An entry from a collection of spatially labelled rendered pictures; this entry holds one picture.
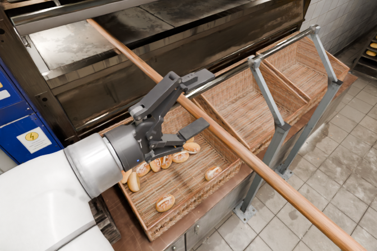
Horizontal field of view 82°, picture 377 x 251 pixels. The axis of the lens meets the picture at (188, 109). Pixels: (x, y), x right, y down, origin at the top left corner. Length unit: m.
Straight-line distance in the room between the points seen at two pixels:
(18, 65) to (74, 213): 0.62
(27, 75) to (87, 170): 0.60
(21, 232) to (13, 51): 0.61
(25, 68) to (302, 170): 1.96
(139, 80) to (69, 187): 0.78
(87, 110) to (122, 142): 0.68
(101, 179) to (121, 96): 0.73
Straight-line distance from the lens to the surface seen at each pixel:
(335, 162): 2.30
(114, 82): 1.02
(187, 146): 1.22
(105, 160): 0.34
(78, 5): 0.69
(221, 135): 0.57
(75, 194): 0.35
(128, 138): 0.36
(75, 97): 1.00
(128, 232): 1.13
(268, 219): 1.82
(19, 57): 0.87
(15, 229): 0.35
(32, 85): 0.92
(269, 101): 0.96
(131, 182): 1.14
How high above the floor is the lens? 1.64
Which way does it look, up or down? 45 degrees down
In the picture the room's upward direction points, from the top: straight up
